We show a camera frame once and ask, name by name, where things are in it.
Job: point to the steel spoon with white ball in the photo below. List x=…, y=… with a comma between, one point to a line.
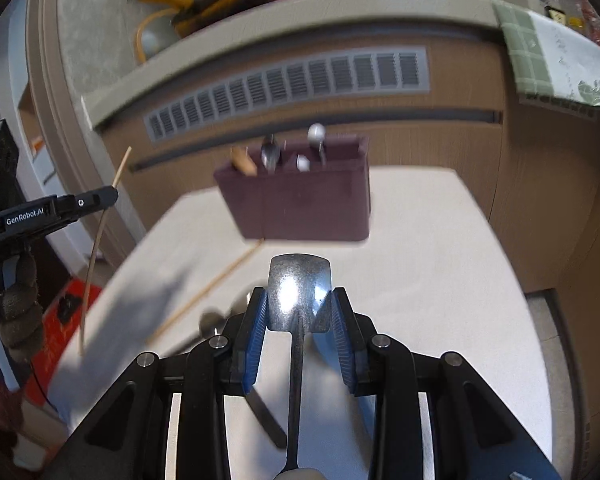
x=316, y=133

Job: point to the plain steel spoon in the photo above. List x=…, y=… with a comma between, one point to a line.
x=270, y=157

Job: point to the green checked towel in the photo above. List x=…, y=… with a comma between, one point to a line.
x=560, y=55

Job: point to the glass lid with yellow rim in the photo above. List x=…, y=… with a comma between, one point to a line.
x=155, y=42

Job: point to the long grey vent grille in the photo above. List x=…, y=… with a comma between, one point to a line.
x=290, y=82

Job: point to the stone kitchen countertop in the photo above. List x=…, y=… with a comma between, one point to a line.
x=330, y=25

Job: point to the maroon plastic utensil holder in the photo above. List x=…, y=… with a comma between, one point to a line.
x=305, y=205

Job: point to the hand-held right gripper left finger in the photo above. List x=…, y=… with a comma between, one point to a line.
x=257, y=340

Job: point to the person's right hand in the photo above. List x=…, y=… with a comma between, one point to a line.
x=302, y=475

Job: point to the person's left hand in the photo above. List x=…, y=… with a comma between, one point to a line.
x=22, y=315

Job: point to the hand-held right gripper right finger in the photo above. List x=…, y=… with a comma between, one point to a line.
x=342, y=340

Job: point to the person's left forearm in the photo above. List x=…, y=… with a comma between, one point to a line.
x=0, y=405

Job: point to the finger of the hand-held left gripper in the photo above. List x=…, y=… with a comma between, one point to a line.
x=87, y=201

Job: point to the shovel shaped metal spoon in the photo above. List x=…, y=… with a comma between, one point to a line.
x=297, y=290

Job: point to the white table cloth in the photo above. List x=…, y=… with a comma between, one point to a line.
x=430, y=260

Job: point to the red floor mat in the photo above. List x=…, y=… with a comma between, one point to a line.
x=55, y=360

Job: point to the wooden spoon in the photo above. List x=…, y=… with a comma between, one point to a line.
x=243, y=161

